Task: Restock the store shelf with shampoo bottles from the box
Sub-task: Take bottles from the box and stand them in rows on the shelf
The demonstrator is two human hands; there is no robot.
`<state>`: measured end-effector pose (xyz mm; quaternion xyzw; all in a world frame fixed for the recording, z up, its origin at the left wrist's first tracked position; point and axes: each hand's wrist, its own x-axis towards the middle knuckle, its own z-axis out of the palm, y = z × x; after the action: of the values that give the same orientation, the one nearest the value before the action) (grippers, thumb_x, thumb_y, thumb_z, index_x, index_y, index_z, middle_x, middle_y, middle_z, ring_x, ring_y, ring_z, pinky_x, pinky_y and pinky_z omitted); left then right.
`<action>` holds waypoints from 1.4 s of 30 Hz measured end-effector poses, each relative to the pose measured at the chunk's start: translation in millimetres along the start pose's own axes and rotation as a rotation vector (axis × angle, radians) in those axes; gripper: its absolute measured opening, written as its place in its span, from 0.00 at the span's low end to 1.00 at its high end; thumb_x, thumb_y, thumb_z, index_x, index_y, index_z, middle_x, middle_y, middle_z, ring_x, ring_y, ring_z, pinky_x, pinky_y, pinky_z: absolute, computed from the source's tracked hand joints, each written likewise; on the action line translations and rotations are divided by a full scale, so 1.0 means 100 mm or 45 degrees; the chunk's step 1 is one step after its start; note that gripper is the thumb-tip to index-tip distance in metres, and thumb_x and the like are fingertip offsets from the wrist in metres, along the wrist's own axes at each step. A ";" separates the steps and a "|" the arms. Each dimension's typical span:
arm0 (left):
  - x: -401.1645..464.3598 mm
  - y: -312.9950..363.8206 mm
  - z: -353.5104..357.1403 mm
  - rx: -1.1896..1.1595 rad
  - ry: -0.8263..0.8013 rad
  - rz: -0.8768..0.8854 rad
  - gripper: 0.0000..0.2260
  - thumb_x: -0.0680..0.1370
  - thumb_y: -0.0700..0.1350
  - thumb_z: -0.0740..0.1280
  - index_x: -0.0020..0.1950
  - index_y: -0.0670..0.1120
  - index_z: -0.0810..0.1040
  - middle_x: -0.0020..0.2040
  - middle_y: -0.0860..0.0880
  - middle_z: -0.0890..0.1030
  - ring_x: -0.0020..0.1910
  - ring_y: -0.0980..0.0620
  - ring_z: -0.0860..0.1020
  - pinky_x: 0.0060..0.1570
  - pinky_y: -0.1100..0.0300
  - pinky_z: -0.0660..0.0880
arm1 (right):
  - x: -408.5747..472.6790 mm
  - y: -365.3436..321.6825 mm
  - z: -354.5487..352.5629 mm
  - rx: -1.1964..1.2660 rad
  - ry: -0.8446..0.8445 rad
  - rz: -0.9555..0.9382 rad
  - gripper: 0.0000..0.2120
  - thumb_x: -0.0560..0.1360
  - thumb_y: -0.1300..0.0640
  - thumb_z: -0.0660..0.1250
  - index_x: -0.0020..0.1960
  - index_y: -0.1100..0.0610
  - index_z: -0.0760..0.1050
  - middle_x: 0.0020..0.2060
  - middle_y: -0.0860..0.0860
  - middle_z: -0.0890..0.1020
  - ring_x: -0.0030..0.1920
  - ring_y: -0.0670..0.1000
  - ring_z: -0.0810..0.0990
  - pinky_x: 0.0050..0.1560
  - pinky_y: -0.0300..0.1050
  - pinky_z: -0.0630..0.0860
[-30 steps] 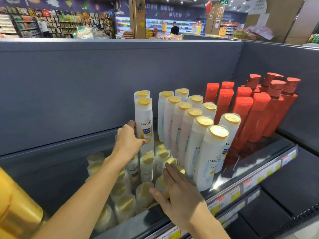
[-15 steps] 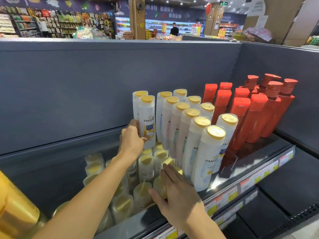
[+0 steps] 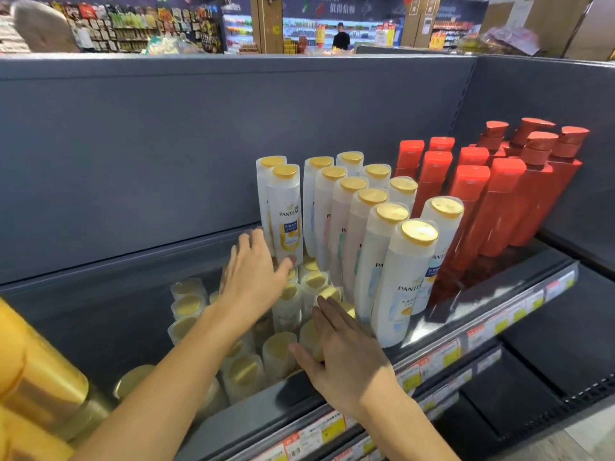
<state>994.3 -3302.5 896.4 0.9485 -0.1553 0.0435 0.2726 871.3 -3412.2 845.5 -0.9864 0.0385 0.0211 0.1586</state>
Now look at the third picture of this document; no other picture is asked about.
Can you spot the person's left middle finger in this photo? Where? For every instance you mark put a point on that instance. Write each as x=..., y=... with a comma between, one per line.
x=245, y=244

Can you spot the person's left thumb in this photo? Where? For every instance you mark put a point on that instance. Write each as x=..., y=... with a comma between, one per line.
x=286, y=268

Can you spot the stacked cardboard boxes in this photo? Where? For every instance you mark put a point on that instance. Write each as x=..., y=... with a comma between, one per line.
x=562, y=21

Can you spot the yellow sale sign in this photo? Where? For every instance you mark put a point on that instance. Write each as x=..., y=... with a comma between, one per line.
x=437, y=40
x=320, y=34

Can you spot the person's right hand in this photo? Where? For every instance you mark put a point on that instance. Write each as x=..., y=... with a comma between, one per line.
x=353, y=364

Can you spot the drinks shelf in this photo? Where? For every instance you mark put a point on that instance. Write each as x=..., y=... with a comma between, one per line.
x=238, y=33

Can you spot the clear bottle with gold cap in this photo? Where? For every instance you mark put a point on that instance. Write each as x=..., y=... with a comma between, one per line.
x=132, y=379

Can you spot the person's left hand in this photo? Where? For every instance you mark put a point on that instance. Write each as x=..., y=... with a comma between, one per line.
x=252, y=283

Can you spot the hanging snack display rack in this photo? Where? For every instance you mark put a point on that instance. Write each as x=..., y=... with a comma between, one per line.
x=134, y=23

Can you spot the row of shelf price tags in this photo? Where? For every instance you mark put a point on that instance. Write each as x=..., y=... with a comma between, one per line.
x=442, y=386
x=480, y=331

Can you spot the dark grey store shelf unit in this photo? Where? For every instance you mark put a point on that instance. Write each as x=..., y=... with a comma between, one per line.
x=144, y=139

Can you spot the white and red sale sign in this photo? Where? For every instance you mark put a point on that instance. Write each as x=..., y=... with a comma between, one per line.
x=386, y=35

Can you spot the beige rounded object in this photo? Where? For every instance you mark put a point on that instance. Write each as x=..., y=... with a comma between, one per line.
x=43, y=26

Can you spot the large yellow bottle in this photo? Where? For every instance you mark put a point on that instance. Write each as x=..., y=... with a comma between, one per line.
x=24, y=439
x=33, y=374

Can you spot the yellow-label white shampoo bottle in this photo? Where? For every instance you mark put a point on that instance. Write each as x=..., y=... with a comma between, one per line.
x=284, y=206

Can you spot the person's right forearm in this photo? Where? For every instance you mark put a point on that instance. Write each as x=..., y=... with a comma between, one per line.
x=411, y=432

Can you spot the wooden pillar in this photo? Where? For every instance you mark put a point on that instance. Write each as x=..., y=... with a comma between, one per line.
x=267, y=23
x=419, y=19

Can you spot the row of white gold-capped bottles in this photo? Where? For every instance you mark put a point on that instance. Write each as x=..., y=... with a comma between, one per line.
x=408, y=273

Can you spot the person's right thumb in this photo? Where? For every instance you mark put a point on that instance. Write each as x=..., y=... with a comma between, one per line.
x=307, y=361

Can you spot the clear bag of goods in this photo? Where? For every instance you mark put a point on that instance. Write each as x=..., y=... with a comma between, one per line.
x=170, y=45
x=502, y=42

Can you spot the cluster of small gold-capped bottles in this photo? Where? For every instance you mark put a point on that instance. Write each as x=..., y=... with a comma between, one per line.
x=281, y=352

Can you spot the row of red shampoo bottles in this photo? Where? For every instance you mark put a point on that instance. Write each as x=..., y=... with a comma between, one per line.
x=495, y=211

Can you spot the person's left forearm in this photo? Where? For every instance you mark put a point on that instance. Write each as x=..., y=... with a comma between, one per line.
x=168, y=388

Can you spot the lit refrigerated display shelf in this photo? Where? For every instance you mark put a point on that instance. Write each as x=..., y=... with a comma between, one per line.
x=365, y=31

